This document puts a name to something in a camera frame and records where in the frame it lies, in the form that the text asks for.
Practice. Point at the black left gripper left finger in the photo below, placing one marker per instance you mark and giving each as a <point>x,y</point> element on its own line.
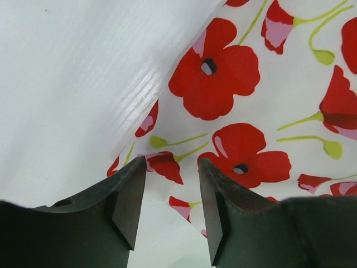
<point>93,228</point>

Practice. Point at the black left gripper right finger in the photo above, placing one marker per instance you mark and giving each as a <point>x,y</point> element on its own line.
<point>245,229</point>

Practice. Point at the white red floral skirt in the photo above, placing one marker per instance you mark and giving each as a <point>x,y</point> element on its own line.
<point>267,93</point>

